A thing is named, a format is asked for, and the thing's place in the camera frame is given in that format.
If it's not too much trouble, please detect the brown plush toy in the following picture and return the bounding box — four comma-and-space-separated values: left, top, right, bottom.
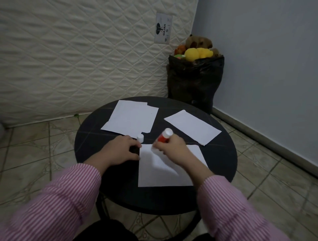
185, 34, 213, 49

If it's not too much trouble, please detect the person's left hand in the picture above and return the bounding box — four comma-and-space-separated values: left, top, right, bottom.
98, 135, 142, 170

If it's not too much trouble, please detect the white paper sheet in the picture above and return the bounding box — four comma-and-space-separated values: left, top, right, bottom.
138, 143, 209, 188
164, 109, 222, 146
100, 104, 159, 135
108, 99, 148, 122

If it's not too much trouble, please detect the person's right forearm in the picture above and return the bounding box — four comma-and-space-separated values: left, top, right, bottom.
179, 161, 292, 241

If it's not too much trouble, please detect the orange plush toy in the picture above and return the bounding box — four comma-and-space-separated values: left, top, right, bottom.
174, 44, 187, 56

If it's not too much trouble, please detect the person's right hand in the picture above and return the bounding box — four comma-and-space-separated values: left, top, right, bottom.
151, 134, 200, 174

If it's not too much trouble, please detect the black plastic bag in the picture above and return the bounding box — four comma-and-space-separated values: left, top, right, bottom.
167, 54, 225, 115

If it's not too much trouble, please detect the round black table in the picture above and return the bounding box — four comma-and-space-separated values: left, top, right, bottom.
74, 96, 238, 241

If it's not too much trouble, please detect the red glue stick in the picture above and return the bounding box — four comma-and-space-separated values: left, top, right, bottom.
158, 128, 173, 145

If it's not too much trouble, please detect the white mattress label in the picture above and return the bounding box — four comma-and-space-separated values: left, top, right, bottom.
154, 13, 173, 45

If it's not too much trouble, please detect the white quilted mattress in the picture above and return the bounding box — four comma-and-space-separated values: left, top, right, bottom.
0, 0, 199, 128

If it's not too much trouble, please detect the person's left forearm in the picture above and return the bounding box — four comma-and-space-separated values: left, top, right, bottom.
0, 156, 108, 241

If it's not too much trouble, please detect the yellow plush toy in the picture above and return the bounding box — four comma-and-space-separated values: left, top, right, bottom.
184, 47, 214, 61

